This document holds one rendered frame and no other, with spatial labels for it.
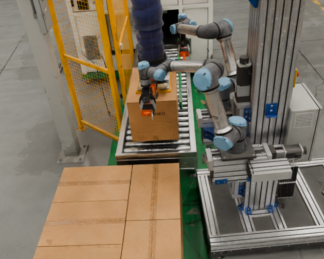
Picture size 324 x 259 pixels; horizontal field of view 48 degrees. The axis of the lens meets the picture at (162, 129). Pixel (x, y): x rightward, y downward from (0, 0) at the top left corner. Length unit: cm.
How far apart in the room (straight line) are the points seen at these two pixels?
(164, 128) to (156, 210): 71
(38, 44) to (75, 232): 173
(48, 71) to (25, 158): 122
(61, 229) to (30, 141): 207
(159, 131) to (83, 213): 90
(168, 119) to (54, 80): 127
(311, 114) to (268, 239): 103
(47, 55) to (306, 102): 227
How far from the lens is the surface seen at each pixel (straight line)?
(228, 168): 253
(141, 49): 295
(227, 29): 280
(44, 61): 363
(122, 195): 292
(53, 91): 377
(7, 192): 412
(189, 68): 232
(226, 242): 298
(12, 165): 444
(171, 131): 308
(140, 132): 310
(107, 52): 350
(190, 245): 324
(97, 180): 309
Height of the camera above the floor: 264
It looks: 37 degrees down
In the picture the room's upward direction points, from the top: 5 degrees counter-clockwise
